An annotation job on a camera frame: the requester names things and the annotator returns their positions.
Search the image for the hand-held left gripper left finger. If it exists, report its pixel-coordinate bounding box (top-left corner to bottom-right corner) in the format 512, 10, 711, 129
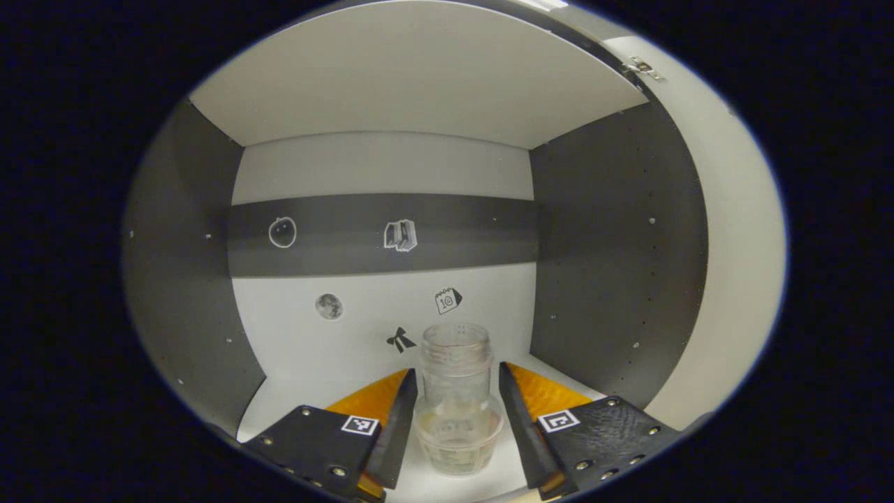
241, 368, 418, 502

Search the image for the clear plastic bottle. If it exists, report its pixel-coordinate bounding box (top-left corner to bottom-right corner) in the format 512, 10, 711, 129
413, 323, 504, 477

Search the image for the grey and dark cabinet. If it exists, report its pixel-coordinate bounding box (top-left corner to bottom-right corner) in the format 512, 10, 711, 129
122, 0, 710, 500

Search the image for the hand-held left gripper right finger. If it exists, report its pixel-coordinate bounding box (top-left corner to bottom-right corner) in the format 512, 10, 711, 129
498, 361, 682, 500

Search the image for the grey cabinet door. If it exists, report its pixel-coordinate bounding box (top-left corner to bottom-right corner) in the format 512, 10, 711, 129
601, 31, 789, 430

